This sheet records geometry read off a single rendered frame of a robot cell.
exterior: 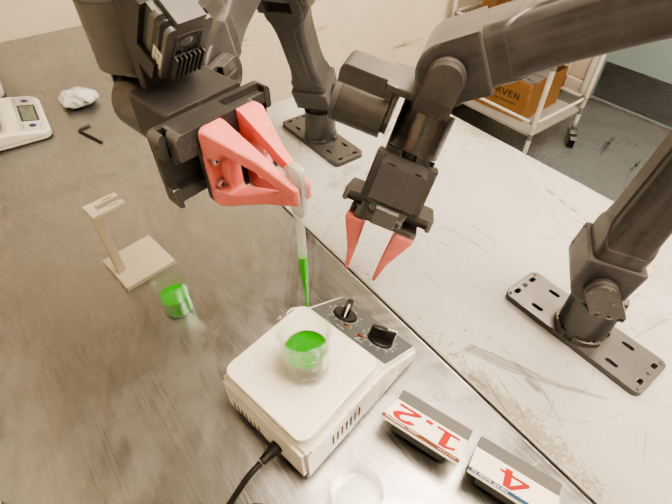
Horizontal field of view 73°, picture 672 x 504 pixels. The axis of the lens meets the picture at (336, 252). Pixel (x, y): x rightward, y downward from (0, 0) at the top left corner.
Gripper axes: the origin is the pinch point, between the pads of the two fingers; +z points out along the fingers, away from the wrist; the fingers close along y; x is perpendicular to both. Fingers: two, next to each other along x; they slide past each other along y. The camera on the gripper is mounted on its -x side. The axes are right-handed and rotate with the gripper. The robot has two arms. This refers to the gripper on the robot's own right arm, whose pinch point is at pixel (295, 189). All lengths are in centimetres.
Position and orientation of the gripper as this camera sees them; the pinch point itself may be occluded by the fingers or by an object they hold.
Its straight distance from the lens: 31.8
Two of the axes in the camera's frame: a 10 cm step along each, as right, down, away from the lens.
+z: 7.4, 4.9, -4.6
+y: 6.7, -5.5, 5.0
